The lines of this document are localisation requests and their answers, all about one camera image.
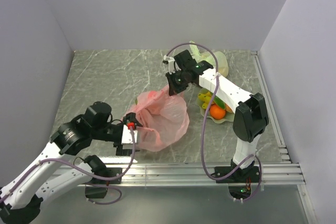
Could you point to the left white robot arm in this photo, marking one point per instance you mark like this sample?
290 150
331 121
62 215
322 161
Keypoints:
53 173

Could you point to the aluminium rail frame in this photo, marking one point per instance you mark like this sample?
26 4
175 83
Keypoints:
170 186

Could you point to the fake watermelon slice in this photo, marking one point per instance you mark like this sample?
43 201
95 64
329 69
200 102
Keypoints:
220 103

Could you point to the pink plastic bag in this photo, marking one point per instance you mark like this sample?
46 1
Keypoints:
164 119

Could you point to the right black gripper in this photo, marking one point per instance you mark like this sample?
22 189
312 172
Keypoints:
175 89

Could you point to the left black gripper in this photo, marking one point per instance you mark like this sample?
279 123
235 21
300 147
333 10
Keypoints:
130 116

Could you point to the fake orange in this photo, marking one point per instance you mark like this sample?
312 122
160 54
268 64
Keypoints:
216 112

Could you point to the fake peach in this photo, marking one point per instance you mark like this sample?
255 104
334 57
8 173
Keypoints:
228 109

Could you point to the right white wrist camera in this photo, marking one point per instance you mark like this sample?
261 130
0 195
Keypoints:
171 63

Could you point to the green wavy fruit plate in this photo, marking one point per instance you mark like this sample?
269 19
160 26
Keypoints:
228 117

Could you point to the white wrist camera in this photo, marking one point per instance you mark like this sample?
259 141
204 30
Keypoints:
129 134
171 63

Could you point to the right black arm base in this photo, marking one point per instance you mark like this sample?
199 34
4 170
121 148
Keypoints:
243 183

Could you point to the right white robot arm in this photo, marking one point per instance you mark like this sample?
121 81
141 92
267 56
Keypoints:
250 111

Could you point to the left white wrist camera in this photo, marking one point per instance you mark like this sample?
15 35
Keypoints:
129 134

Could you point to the fake banana bunch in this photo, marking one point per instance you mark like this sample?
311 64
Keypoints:
205 98

